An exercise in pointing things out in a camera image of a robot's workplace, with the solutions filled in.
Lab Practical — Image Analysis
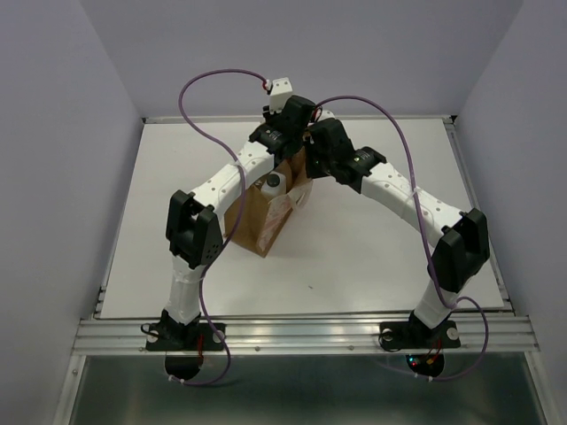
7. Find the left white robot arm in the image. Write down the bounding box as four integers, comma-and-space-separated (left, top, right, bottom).
141, 95, 315, 352

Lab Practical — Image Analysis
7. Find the aluminium mounting rail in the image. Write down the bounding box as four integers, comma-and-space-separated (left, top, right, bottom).
72, 311, 540, 356

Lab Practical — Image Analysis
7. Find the brown canvas tote bag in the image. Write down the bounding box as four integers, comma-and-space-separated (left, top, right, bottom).
223, 150, 313, 258

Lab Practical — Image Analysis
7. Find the white bottle black cap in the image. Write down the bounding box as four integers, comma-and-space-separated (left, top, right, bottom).
260, 172, 286, 200

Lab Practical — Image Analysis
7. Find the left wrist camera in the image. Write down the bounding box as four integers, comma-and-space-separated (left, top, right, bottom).
265, 77, 293, 114

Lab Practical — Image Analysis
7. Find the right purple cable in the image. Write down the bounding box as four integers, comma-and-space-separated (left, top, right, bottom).
312, 95, 491, 383

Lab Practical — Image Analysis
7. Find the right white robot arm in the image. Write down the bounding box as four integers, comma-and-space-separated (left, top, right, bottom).
305, 118, 490, 351

